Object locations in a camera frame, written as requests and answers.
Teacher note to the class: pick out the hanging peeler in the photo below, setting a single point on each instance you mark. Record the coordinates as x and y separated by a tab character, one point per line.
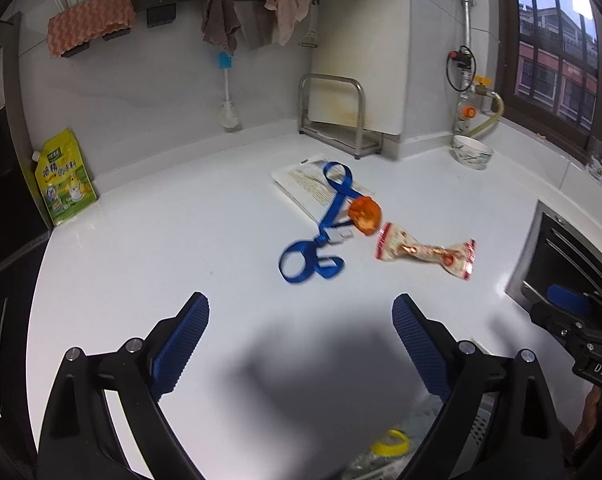
309	41

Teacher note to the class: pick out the black stove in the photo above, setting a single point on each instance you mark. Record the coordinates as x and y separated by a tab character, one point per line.
6	360

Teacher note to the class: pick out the yellow gas valve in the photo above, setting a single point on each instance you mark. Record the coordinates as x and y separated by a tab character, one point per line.
482	86

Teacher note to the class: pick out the brown hanging cloth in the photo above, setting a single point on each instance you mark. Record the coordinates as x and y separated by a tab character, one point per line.
220	20

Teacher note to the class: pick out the red white snack wrapper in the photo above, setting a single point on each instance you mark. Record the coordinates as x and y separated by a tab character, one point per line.
406	246

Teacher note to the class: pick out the steel sink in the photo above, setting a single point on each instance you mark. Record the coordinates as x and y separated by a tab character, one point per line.
546	250

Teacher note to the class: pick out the person's right hand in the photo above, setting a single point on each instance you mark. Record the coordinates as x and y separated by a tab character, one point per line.
592	412

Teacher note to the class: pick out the grey perforated trash bin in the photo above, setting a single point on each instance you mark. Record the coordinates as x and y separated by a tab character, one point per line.
481	425

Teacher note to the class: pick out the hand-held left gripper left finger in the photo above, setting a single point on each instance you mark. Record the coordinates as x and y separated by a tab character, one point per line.
181	345

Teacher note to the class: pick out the orange wavy dishcloth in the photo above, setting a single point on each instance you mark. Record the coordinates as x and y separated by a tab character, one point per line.
88	20

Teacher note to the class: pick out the metal cutting board rack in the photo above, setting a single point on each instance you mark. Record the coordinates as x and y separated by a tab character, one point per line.
359	110

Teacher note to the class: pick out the yellow seasoning pouch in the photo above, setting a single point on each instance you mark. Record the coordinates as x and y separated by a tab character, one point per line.
66	180

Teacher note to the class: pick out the black range hood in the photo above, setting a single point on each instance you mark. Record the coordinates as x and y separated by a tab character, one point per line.
11	135

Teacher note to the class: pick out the orange peel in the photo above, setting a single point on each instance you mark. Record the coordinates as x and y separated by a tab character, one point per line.
366	215

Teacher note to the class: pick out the white patterned bowl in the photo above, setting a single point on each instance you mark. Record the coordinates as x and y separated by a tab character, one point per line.
471	155

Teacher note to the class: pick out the pink hanging cloth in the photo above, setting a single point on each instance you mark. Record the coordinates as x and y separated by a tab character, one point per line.
288	7

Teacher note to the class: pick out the white paper packet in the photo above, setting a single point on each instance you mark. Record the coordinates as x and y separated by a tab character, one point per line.
301	180

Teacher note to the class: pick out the white orange gas fitting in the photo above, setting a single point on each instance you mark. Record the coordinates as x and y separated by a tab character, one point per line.
467	117

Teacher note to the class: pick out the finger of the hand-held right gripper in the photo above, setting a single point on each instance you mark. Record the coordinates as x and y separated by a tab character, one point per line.
566	300
551	322

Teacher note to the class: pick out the brown framed window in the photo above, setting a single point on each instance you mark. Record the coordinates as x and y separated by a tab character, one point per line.
546	60

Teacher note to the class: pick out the white cutting board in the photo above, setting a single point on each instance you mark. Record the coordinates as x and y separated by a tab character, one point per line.
361	40

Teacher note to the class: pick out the grey gas pipe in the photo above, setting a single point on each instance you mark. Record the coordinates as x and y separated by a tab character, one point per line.
467	20

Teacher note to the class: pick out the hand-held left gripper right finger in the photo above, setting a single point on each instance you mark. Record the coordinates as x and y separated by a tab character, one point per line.
421	345

